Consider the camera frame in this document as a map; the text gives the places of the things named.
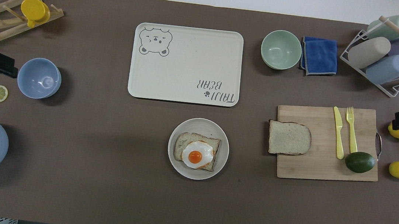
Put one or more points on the fried egg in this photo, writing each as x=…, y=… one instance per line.
x=196, y=156

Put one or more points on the wooden cutting board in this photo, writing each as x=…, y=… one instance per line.
x=312, y=164

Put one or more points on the grey plate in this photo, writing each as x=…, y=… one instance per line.
x=201, y=127

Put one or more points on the yellow plastic fork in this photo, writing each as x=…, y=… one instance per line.
x=351, y=135

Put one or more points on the blue cup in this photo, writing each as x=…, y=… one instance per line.
x=387, y=69

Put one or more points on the bread slice under egg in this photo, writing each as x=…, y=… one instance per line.
x=183, y=143

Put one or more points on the blue bowl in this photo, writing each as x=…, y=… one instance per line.
x=36, y=80

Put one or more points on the green avocado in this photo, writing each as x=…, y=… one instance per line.
x=360, y=162

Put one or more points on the yellow cup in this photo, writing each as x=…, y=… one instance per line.
x=32, y=8

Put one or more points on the yellow plastic knife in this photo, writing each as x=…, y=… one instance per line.
x=338, y=134

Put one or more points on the blue cloth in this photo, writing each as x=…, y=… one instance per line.
x=320, y=56

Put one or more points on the beige cup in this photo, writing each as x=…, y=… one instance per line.
x=369, y=52

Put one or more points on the green bowl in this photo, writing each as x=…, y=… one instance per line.
x=281, y=49

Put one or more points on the cream tray with bear print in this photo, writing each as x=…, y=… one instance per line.
x=186, y=62

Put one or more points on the plain bread slice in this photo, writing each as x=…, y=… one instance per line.
x=289, y=138

